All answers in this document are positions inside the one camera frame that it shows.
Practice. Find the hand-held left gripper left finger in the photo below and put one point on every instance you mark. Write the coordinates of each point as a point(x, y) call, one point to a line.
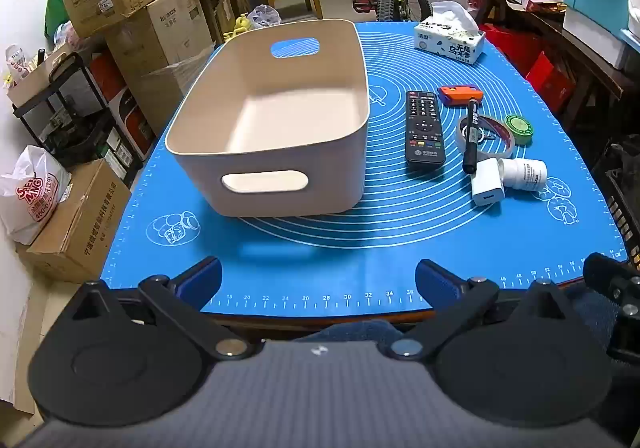
point(200, 280)

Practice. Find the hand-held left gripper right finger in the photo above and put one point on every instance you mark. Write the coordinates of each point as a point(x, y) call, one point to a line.
point(437, 280)

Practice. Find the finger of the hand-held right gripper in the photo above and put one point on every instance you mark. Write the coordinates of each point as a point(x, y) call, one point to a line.
point(602, 270)

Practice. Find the white pill bottle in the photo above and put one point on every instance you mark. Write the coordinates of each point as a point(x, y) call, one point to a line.
point(527, 173)

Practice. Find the black marker pen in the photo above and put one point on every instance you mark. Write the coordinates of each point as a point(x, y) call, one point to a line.
point(471, 143)

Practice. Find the black remote control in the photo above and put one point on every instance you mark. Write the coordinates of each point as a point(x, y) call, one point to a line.
point(425, 128)

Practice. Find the clear tape roll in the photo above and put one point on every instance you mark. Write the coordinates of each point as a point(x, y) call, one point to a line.
point(507, 142)

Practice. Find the beige plastic storage bin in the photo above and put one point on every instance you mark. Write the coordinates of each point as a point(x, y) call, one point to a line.
point(280, 138)

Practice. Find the blue silicone baking mat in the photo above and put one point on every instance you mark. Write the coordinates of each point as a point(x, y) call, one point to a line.
point(400, 238)

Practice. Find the white charger plug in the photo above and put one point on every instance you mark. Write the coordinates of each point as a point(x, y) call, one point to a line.
point(487, 183)

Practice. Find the flat cardboard box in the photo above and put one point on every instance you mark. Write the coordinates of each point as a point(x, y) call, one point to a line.
point(85, 223)

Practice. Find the green round tin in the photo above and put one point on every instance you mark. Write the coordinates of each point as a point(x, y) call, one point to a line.
point(518, 129)

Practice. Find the red and white appliance box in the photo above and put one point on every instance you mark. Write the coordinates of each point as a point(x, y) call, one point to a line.
point(130, 113)

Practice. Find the orange utility knife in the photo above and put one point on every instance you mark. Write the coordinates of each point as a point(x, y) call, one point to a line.
point(457, 96)

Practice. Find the white plastic shopping bag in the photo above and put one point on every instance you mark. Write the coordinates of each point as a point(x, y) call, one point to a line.
point(30, 193)

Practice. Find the black metal cart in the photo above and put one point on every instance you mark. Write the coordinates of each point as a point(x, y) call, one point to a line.
point(65, 128)

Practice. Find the red gift boxes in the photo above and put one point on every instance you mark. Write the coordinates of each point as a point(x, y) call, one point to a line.
point(540, 68)

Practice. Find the dark wooden side table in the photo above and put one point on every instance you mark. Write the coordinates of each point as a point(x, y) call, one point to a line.
point(590, 58)

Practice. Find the large wrapped cardboard box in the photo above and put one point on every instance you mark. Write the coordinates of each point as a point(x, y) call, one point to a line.
point(165, 48)

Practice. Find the white tissue pack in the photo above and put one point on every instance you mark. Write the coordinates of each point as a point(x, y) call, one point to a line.
point(450, 41)

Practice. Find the yellow plastic jug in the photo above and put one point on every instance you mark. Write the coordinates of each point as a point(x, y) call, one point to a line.
point(237, 28)

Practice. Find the clear crumpled plastic bag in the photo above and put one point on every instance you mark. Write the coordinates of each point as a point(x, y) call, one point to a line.
point(265, 14)

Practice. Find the green bag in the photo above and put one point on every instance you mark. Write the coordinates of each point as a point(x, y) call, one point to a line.
point(54, 13)

